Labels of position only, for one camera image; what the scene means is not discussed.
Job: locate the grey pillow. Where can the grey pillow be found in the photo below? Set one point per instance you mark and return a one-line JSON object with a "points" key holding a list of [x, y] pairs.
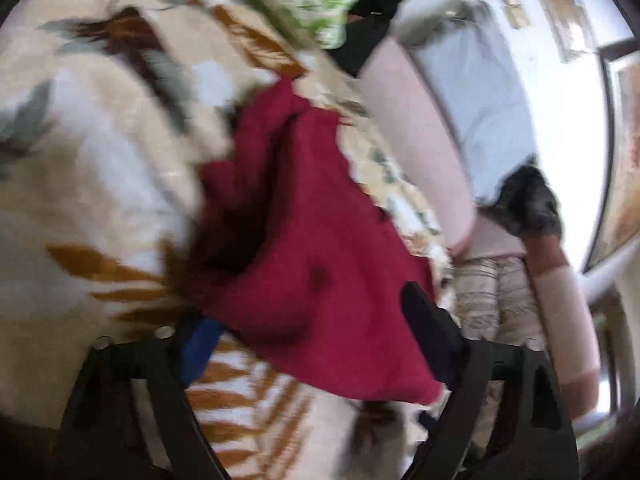
{"points": [[464, 59]]}

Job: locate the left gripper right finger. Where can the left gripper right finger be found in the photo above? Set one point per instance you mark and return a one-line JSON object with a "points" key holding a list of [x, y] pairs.
{"points": [[532, 437]]}

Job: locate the leaf pattern beige blanket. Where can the leaf pattern beige blanket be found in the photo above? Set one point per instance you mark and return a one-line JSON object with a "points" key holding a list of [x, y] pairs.
{"points": [[109, 108]]}

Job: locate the striped brown quilt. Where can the striped brown quilt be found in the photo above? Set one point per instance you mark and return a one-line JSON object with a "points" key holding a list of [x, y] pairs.
{"points": [[495, 301]]}

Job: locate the dark furry cushion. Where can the dark furry cushion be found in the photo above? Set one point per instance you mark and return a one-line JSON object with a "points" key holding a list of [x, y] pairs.
{"points": [[526, 205]]}

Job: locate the pink folded blanket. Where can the pink folded blanket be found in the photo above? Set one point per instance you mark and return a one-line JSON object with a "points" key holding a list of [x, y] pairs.
{"points": [[572, 338]]}

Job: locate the framed wall picture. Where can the framed wall picture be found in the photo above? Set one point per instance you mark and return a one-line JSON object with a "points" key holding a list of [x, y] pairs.
{"points": [[619, 214]]}

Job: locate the pink bolster pillow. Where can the pink bolster pillow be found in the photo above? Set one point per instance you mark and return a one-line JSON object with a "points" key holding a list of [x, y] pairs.
{"points": [[407, 115]]}

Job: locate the dark red small garment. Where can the dark red small garment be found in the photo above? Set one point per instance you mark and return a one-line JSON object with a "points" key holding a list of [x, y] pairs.
{"points": [[297, 262]]}

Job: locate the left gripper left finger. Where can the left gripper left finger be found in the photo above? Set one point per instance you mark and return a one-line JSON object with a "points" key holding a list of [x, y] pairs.
{"points": [[128, 416]]}

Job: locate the black garment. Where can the black garment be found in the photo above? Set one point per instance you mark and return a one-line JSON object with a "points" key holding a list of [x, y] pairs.
{"points": [[368, 24]]}

